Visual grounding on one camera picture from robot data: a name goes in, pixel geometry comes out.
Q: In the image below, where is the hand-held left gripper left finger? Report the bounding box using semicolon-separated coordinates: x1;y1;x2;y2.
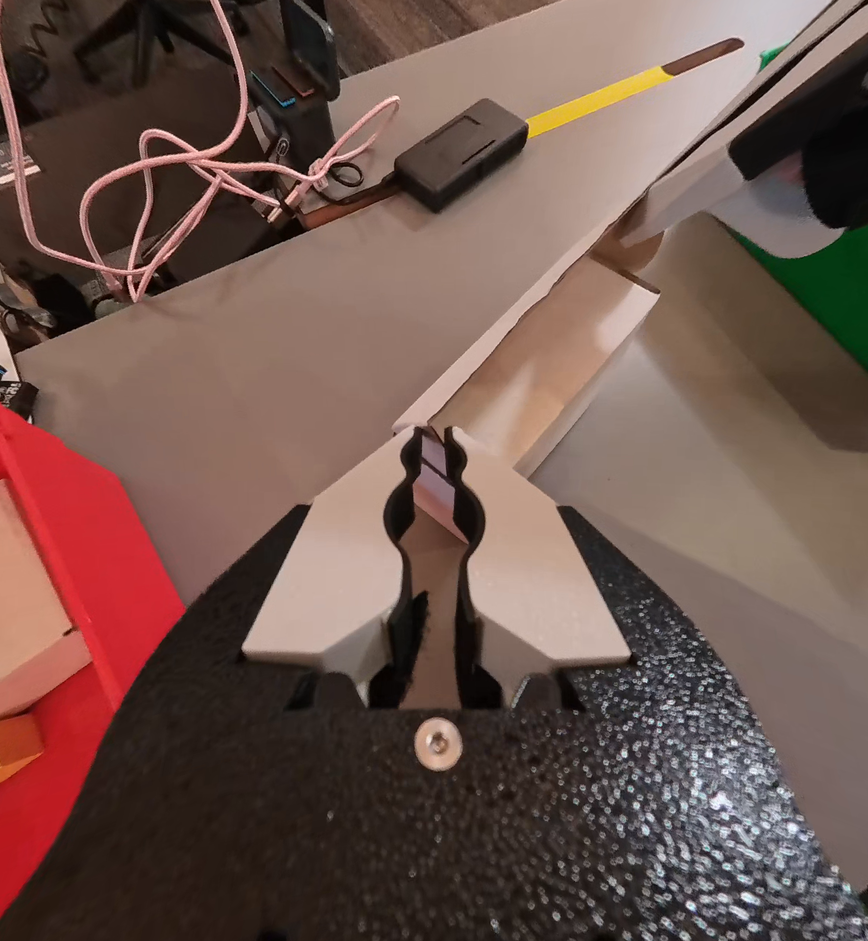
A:
241;425;428;698

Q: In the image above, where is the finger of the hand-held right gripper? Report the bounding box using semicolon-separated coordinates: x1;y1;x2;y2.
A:
651;0;868;194
620;0;868;260

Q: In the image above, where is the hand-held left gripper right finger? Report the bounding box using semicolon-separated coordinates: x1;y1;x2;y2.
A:
443;425;633;698

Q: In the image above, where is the white cardboard mailer box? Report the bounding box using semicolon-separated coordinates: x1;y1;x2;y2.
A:
392;125;732;548
0;478;96;736

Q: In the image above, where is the green plastic bin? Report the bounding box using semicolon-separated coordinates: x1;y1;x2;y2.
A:
728;40;868;409

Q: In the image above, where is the red plastic bin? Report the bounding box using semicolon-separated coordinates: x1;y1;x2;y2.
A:
0;382;189;941

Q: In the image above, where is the yellow wooden cube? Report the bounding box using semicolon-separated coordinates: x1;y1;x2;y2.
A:
0;712;46;796

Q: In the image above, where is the black power adapter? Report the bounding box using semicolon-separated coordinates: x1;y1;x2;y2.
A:
393;98;530;214

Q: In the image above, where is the black phone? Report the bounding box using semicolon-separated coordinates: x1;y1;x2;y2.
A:
280;0;341;100

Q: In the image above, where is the black office chair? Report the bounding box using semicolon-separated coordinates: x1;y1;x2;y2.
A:
74;0;281;82

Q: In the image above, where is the black blue camera package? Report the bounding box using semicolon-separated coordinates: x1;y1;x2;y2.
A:
0;356;38;426

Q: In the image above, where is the dark strap bundle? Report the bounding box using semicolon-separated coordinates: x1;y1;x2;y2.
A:
0;268;122;347

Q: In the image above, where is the pink braided cable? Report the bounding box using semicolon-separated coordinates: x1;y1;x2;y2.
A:
0;0;402;304

